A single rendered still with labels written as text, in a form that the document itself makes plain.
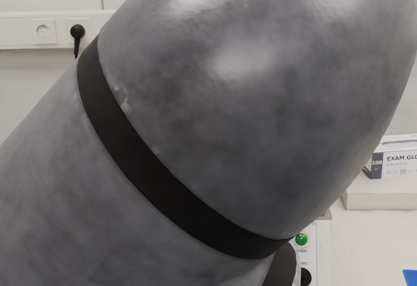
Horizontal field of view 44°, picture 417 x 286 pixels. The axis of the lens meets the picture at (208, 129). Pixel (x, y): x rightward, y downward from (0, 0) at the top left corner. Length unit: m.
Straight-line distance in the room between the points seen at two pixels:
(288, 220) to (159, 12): 0.08
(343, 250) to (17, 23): 1.05
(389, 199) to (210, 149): 1.19
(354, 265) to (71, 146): 0.98
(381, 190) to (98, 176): 1.19
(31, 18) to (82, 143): 1.37
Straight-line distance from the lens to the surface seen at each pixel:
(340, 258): 1.14
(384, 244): 1.21
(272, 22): 0.16
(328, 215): 0.92
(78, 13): 1.49
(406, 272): 1.13
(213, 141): 0.16
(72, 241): 0.19
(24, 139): 0.21
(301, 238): 0.91
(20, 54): 1.63
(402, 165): 1.40
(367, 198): 1.32
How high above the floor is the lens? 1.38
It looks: 20 degrees down
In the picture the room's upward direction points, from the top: 2 degrees counter-clockwise
